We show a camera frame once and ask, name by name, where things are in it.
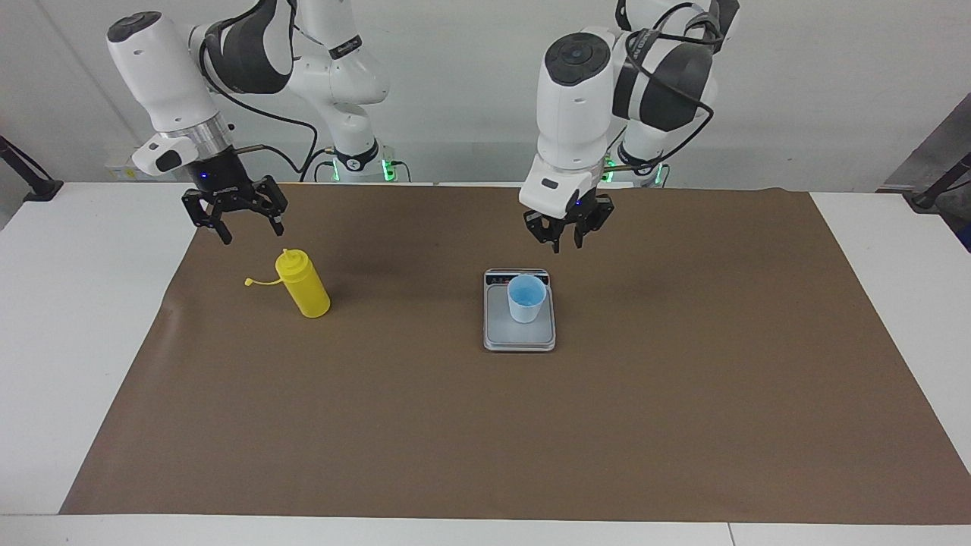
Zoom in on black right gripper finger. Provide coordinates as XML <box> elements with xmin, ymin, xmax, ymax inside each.
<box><xmin>253</xmin><ymin>175</ymin><xmax>290</xmax><ymax>236</ymax></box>
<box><xmin>181</xmin><ymin>190</ymin><xmax>233</xmax><ymax>246</ymax></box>

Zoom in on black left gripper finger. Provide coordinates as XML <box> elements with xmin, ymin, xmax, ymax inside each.
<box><xmin>523</xmin><ymin>212</ymin><xmax>563</xmax><ymax>254</ymax></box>
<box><xmin>573</xmin><ymin>195</ymin><xmax>614</xmax><ymax>249</ymax></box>

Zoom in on light blue plastic cup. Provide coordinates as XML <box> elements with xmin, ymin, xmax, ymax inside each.
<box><xmin>507</xmin><ymin>275</ymin><xmax>548</xmax><ymax>325</ymax></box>

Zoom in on yellow squeeze bottle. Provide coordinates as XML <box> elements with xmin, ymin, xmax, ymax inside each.
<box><xmin>244</xmin><ymin>248</ymin><xmax>332</xmax><ymax>319</ymax></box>

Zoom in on silver digital kitchen scale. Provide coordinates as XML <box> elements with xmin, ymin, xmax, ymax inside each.
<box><xmin>482</xmin><ymin>268</ymin><xmax>557</xmax><ymax>353</ymax></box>

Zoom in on brown paper table mat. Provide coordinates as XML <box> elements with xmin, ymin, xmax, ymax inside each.
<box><xmin>59</xmin><ymin>182</ymin><xmax>971</xmax><ymax>526</ymax></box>

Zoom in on dark grey slanted panel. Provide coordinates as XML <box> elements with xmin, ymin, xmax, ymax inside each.
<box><xmin>880</xmin><ymin>99</ymin><xmax>971</xmax><ymax>194</ymax></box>

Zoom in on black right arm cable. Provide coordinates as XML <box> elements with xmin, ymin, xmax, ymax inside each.
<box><xmin>199</xmin><ymin>0</ymin><xmax>319</xmax><ymax>174</ymax></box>

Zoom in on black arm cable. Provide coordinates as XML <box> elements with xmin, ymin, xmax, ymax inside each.
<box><xmin>616</xmin><ymin>0</ymin><xmax>718</xmax><ymax>165</ymax></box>
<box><xmin>199</xmin><ymin>0</ymin><xmax>319</xmax><ymax>174</ymax></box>

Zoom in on black base cable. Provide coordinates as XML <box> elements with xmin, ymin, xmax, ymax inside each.
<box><xmin>300</xmin><ymin>146</ymin><xmax>338</xmax><ymax>183</ymax></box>

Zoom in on white wall power outlet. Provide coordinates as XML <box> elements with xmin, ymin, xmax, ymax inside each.
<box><xmin>105</xmin><ymin>152</ymin><xmax>152</xmax><ymax>181</ymax></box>

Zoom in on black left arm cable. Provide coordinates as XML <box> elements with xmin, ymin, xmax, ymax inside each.
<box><xmin>616</xmin><ymin>0</ymin><xmax>718</xmax><ymax>165</ymax></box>

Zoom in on black clamp mount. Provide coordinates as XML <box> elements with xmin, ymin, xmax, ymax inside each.
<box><xmin>910</xmin><ymin>152</ymin><xmax>971</xmax><ymax>212</ymax></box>
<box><xmin>0</xmin><ymin>135</ymin><xmax>63</xmax><ymax>202</ymax></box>

